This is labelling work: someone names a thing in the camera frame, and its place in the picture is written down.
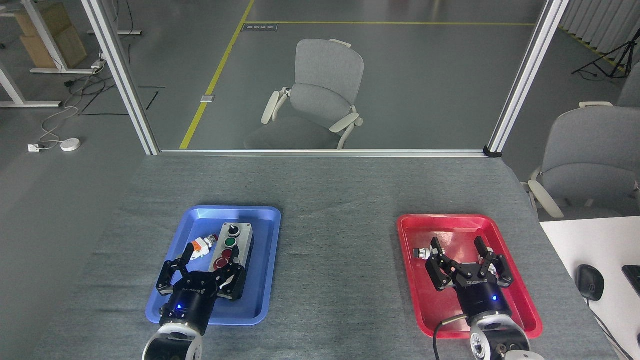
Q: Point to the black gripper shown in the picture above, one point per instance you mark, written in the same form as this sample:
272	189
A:
192	299
481	297

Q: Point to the grey control box with buttons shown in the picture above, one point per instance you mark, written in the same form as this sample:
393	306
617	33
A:
239	239

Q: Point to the large cardboard box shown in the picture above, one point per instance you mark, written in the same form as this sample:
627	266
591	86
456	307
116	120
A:
72	47

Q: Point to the small cardboard box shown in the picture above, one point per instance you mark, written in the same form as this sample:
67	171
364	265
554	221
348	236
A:
50	17

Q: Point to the red plastic tray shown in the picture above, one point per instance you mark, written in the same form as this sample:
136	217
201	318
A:
450	227

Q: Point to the blue plastic tray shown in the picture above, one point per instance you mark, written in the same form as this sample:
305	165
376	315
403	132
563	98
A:
262	260

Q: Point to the black computer mouse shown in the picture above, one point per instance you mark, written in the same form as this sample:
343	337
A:
590	282

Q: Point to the white desk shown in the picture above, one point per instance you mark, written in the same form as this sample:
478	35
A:
590	240

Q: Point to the grey office chair white armrests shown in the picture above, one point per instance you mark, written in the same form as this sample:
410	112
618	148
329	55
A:
325	75
592	160

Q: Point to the black keyboard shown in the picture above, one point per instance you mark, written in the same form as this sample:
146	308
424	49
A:
633	277

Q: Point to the silver floor outlet plate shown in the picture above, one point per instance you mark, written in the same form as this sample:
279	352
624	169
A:
207	98

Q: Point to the white round floor device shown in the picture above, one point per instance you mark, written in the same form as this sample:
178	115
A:
70	145

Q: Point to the white power strip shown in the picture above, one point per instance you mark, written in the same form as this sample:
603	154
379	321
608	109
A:
98	63

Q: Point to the dark floor label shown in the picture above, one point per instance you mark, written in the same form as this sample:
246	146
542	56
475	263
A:
260	27

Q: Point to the black tripod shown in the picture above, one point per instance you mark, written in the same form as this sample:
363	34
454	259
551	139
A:
617	57

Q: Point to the green push button switch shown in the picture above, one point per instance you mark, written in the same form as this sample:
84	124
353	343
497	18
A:
493	270

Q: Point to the red push button switch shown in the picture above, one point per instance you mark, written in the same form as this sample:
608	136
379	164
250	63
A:
202	246

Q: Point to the silver aluminium rail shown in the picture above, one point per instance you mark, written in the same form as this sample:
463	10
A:
320	152

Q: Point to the silver aluminium post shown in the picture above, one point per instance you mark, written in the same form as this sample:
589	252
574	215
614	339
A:
527	75
120	75

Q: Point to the white wall plug adapter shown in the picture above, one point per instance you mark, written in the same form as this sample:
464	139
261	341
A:
33	148

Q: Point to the white desk frame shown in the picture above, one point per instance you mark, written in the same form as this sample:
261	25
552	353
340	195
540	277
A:
15	95
47	42

